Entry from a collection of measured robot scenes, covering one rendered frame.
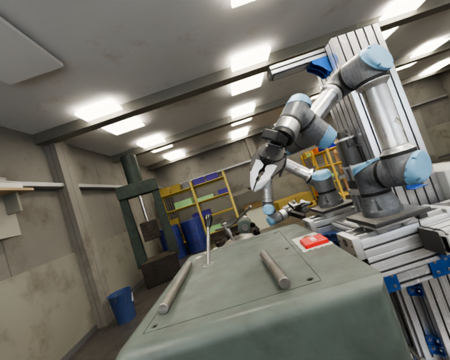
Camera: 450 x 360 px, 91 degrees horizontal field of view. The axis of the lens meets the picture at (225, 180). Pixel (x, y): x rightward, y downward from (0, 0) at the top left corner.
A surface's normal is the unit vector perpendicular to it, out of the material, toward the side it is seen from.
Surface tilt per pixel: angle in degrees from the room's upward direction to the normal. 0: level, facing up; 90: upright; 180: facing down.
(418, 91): 90
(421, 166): 97
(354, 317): 90
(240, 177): 90
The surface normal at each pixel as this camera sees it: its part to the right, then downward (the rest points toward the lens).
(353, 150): -0.03, -0.04
